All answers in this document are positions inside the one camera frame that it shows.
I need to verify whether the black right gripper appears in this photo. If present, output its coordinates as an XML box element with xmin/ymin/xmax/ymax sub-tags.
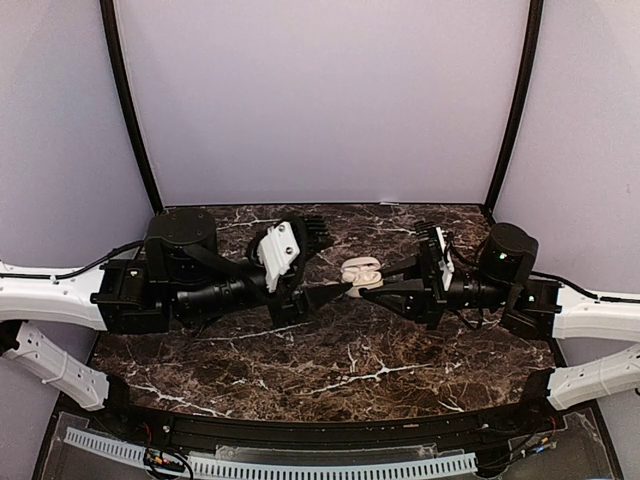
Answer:
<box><xmin>363</xmin><ymin>252</ymin><xmax>512</xmax><ymax>331</ymax></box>

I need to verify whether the white charging case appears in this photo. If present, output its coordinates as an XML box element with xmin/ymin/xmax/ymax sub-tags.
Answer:
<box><xmin>340</xmin><ymin>257</ymin><xmax>384</xmax><ymax>298</ymax></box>

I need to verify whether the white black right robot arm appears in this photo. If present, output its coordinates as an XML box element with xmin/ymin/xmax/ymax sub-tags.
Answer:
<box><xmin>358</xmin><ymin>223</ymin><xmax>639</xmax><ymax>434</ymax></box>

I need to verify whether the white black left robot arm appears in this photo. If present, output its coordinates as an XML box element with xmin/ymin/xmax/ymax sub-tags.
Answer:
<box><xmin>1</xmin><ymin>208</ymin><xmax>348</xmax><ymax>436</ymax></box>

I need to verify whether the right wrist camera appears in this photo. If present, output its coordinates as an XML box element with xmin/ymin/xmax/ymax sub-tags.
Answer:
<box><xmin>415</xmin><ymin>221</ymin><xmax>455</xmax><ymax>291</ymax></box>

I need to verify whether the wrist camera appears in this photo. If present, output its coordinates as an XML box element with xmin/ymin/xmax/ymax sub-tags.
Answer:
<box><xmin>415</xmin><ymin>221</ymin><xmax>455</xmax><ymax>291</ymax></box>
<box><xmin>245</xmin><ymin>215</ymin><xmax>333</xmax><ymax>294</ymax></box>

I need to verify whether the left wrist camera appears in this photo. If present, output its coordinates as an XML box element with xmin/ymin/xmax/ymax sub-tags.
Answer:
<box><xmin>245</xmin><ymin>215</ymin><xmax>333</xmax><ymax>294</ymax></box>

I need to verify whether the black front aluminium rail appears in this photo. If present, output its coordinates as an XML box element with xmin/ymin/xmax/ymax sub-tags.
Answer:
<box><xmin>90</xmin><ymin>404</ymin><xmax>565</xmax><ymax>451</ymax></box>

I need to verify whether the white slotted cable duct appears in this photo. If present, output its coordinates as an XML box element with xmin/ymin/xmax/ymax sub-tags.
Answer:
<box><xmin>63</xmin><ymin>427</ymin><xmax>478</xmax><ymax>479</ymax></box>

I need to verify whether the black right frame post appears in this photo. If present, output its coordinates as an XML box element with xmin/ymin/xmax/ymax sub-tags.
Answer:
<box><xmin>482</xmin><ymin>0</ymin><xmax>544</xmax><ymax>221</ymax></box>

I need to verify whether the black frame post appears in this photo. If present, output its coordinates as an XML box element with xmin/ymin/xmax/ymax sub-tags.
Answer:
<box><xmin>482</xmin><ymin>0</ymin><xmax>544</xmax><ymax>221</ymax></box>
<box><xmin>99</xmin><ymin>0</ymin><xmax>164</xmax><ymax>214</ymax></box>

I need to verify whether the black left frame post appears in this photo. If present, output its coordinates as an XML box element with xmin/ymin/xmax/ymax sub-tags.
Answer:
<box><xmin>99</xmin><ymin>0</ymin><xmax>164</xmax><ymax>214</ymax></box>

